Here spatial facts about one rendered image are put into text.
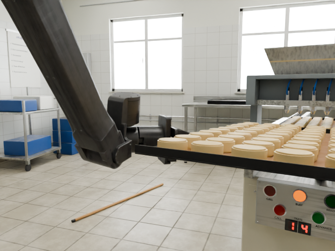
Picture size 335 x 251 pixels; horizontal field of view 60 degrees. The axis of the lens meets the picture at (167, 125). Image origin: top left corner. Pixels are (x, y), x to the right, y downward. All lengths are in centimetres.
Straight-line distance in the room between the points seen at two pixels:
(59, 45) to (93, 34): 539
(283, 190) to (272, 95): 86
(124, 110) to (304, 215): 60
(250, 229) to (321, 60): 96
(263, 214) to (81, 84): 69
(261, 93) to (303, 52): 30
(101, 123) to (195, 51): 452
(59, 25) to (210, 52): 456
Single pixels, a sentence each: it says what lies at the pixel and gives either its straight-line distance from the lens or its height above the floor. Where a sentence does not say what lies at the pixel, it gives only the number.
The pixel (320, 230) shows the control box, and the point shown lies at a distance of 95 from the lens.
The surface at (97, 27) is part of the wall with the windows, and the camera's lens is 578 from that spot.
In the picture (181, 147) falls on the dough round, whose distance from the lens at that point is 46.
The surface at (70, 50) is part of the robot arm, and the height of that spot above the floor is 116.
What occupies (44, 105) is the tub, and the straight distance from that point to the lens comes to 463.
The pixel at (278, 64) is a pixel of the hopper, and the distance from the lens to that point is 167.
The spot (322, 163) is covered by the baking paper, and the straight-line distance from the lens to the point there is 47.
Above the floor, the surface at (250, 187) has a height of 80.
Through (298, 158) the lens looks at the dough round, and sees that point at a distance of 40.
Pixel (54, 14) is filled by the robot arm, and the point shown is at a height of 120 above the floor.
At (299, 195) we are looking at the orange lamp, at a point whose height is 81.
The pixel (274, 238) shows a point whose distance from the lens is 101.
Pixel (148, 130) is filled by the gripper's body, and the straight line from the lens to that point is 61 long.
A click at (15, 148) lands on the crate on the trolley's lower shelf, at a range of 453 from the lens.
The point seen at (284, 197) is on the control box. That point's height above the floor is 80.
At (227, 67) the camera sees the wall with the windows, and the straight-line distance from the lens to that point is 485.
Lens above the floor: 111
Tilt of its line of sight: 7 degrees down
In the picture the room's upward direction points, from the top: straight up
